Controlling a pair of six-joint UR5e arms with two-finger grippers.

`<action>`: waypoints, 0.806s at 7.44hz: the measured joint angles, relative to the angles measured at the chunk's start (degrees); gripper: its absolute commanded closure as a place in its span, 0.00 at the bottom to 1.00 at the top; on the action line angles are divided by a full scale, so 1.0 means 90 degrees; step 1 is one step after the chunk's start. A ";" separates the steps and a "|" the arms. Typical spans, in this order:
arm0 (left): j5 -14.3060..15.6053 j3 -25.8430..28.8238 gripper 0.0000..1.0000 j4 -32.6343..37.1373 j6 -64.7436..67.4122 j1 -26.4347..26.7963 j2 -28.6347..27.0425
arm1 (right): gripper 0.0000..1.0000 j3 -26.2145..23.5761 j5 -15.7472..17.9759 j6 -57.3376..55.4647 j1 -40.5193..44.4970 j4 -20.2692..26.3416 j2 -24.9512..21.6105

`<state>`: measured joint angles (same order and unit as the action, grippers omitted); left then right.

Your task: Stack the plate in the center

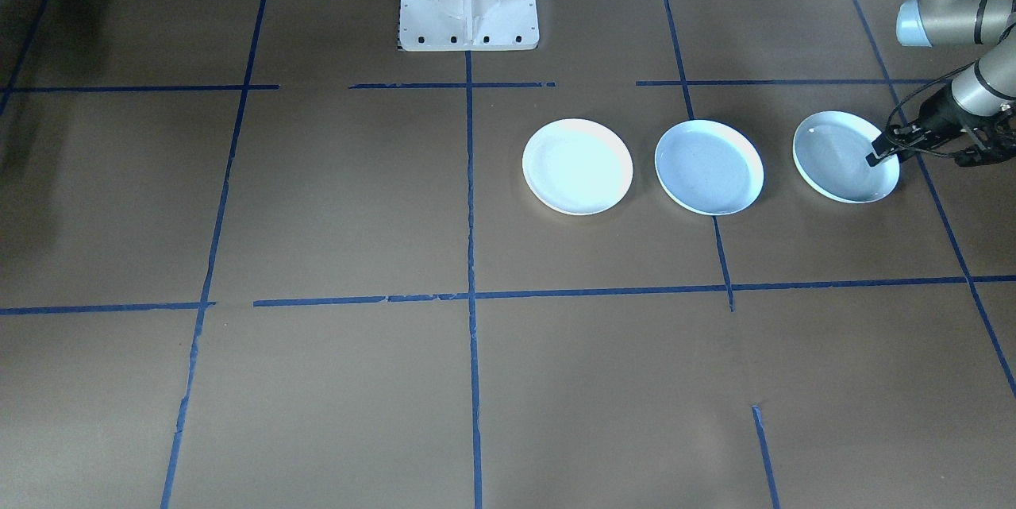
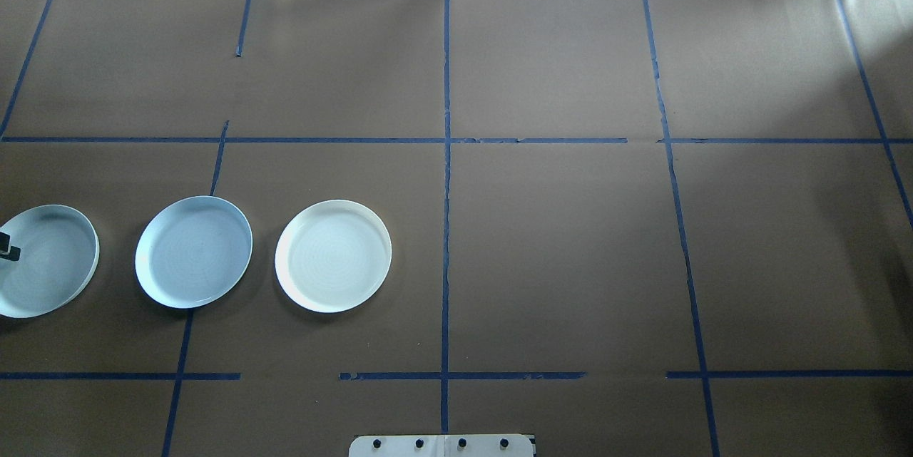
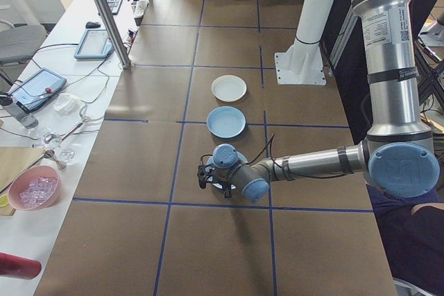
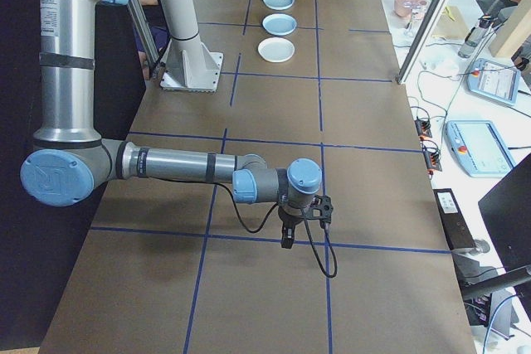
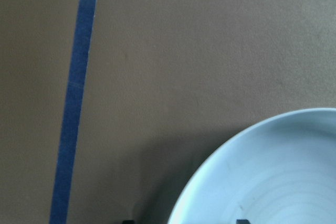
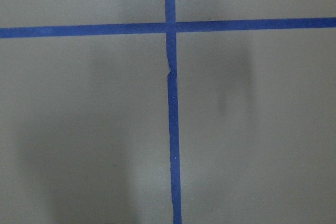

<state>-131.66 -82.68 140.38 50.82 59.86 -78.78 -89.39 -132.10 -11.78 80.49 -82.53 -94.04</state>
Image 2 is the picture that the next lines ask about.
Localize white pole with square base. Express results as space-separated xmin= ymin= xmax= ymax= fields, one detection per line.
xmin=348 ymin=433 xmax=537 ymax=457

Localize white ceramic plate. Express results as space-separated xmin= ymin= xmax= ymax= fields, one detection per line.
xmin=275 ymin=200 xmax=392 ymax=314

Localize light blue ceramic plate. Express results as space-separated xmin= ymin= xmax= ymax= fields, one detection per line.
xmin=135 ymin=195 xmax=253 ymax=309

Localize pale grey-blue ceramic plate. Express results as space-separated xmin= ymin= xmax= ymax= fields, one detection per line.
xmin=0 ymin=204 xmax=101 ymax=319

